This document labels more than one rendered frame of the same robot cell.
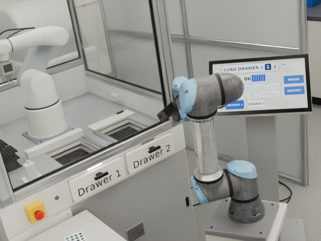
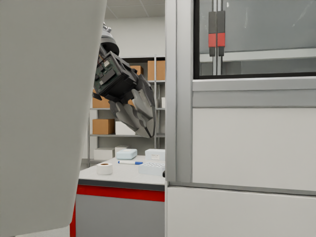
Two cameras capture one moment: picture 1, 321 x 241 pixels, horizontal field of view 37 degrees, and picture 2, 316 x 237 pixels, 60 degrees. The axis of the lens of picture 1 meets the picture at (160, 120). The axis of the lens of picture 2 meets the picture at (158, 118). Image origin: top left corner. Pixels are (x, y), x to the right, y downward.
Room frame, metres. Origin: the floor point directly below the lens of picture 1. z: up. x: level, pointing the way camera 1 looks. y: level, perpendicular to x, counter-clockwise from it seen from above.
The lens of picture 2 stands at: (2.57, -0.37, 1.05)
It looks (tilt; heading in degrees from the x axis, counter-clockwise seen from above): 2 degrees down; 140
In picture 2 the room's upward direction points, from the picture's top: straight up
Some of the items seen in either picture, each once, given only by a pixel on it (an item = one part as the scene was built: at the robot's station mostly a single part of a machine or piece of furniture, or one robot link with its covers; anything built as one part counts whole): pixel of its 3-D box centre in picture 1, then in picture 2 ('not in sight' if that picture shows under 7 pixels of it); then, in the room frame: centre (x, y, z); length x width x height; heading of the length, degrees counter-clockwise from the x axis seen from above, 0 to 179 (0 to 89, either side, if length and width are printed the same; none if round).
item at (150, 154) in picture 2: not in sight; (157, 154); (1.33, 0.66, 0.79); 0.13 x 0.09 x 0.05; 34
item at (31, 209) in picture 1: (36, 212); not in sight; (1.75, 0.59, 0.88); 0.07 x 0.05 x 0.07; 125
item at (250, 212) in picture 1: (245, 202); not in sight; (1.64, -0.30, 0.83); 0.15 x 0.15 x 0.10
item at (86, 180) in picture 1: (98, 179); not in sight; (1.96, 0.33, 0.87); 0.29 x 0.02 x 0.11; 125
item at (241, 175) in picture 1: (240, 178); not in sight; (1.65, -0.29, 0.95); 0.13 x 0.12 x 0.14; 97
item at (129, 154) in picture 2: not in sight; (127, 154); (1.18, 0.55, 0.78); 0.15 x 0.10 x 0.04; 131
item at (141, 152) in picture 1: (150, 152); not in sight; (2.14, 0.07, 0.87); 0.29 x 0.02 x 0.11; 125
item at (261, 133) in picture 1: (263, 176); not in sight; (2.33, -0.54, 0.51); 0.50 x 0.45 x 1.02; 165
